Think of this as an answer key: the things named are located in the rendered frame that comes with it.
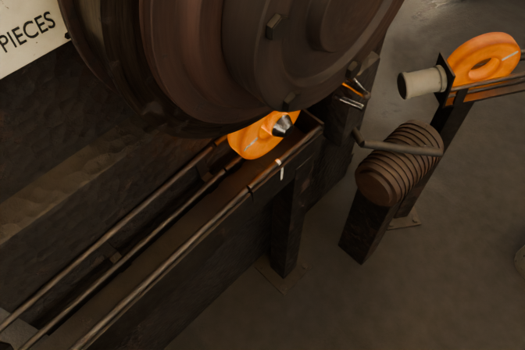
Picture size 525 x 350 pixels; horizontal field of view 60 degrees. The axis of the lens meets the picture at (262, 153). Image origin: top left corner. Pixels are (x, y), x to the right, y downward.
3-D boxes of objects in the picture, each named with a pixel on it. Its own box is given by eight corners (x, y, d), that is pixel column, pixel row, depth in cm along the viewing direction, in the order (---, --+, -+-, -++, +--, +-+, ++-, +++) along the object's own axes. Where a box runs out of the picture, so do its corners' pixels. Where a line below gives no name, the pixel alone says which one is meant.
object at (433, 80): (394, 85, 105) (398, 67, 100) (433, 77, 105) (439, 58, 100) (404, 105, 101) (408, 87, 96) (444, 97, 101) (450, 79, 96)
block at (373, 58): (305, 124, 108) (314, 48, 88) (326, 106, 111) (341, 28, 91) (339, 151, 103) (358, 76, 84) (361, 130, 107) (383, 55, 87)
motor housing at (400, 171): (327, 248, 149) (355, 158, 105) (369, 206, 158) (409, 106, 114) (358, 276, 144) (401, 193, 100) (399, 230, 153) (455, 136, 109)
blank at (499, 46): (454, 92, 109) (460, 103, 107) (432, 59, 98) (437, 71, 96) (521, 57, 102) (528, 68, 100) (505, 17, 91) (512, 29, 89)
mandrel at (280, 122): (205, 89, 80) (212, 67, 78) (223, 85, 83) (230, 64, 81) (276, 145, 73) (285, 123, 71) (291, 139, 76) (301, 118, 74)
